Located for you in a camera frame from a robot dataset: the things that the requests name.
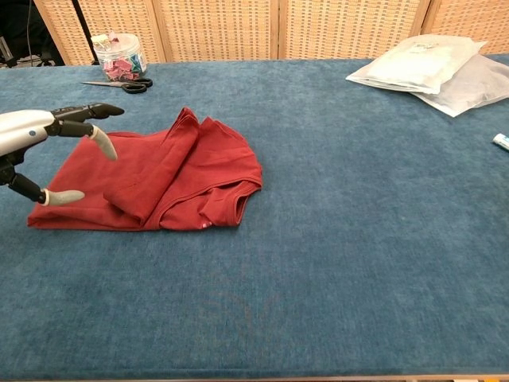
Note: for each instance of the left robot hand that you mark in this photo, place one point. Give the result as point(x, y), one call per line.
point(20, 129)

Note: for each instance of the red t-shirt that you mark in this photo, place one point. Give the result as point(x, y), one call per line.
point(167, 175)

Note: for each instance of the wicker folding screen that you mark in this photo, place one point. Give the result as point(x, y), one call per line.
point(222, 28)

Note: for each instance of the white plastic mailer bag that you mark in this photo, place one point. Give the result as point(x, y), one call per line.
point(409, 65)

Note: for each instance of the yellow binder clip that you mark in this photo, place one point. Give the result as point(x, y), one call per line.
point(98, 41)

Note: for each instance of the clear jar of binder clips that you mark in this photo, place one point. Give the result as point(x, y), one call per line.
point(121, 59)

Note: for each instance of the pink binder clip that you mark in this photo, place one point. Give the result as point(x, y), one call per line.
point(112, 36)

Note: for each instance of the blue table cover cloth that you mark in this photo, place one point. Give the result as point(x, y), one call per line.
point(318, 278)

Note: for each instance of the translucent plastic bag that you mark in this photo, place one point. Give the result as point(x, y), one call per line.
point(473, 89)

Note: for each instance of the white glue stick tube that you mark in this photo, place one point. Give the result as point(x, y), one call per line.
point(502, 141)

